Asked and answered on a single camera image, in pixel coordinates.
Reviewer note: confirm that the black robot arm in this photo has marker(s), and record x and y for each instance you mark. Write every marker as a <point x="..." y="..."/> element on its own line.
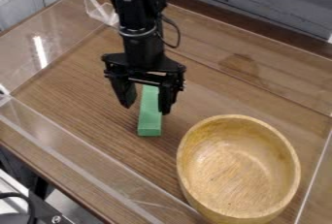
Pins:
<point x="140" y="19"/>

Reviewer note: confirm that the clear acrylic tray wall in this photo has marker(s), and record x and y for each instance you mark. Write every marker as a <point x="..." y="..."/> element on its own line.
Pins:
<point x="64" y="126"/>

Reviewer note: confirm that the brown wooden bowl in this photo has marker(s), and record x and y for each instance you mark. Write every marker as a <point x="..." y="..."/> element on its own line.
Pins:
<point x="238" y="169"/>

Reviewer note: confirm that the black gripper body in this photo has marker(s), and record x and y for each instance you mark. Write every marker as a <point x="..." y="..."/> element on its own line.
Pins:
<point x="143" y="64"/>

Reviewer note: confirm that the clear acrylic corner bracket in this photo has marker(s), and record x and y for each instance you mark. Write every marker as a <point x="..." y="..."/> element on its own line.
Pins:
<point x="101" y="12"/>

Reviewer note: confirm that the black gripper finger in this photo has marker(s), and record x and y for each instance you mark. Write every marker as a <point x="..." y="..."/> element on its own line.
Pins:
<point x="166" y="97"/>
<point x="124" y="91"/>

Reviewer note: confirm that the green rectangular block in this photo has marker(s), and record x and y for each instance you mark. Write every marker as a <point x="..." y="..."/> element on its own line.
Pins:
<point x="149" y="116"/>

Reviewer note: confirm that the black metal bracket with bolt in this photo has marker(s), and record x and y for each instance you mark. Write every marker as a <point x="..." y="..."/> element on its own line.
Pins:
<point x="45" y="214"/>

